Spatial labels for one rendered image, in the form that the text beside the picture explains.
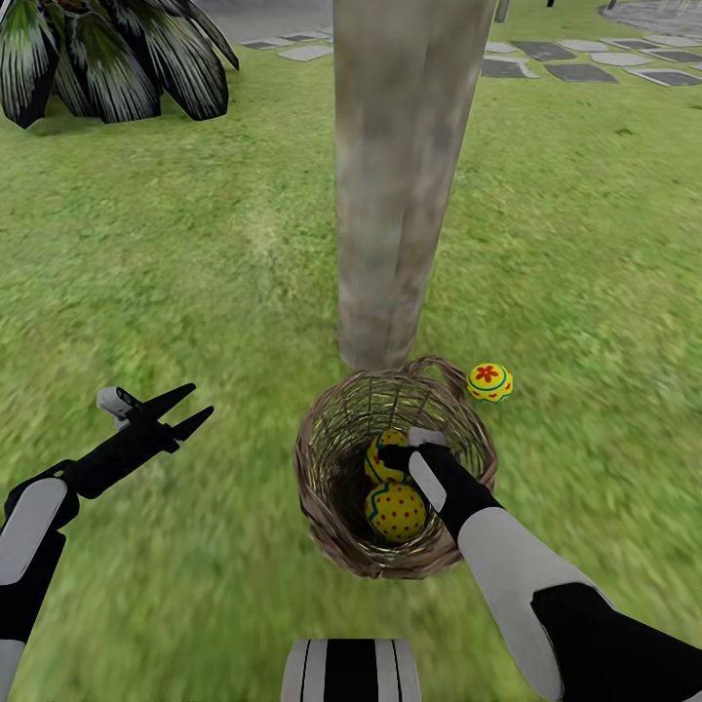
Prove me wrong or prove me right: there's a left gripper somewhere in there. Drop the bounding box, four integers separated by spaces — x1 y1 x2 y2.
93 384 214 479

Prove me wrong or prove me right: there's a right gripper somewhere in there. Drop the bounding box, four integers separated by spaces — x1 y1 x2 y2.
377 444 414 476

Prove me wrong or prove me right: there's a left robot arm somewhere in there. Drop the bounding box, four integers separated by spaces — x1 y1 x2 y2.
0 384 214 702

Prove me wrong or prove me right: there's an easter egg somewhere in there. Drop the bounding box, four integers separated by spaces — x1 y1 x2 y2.
356 480 426 542
362 429 411 485
467 363 514 403

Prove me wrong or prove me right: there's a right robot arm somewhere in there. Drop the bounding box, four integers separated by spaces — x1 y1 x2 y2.
377 426 702 702

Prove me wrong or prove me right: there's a wicker basket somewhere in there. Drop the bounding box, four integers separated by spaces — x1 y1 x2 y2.
292 354 498 580

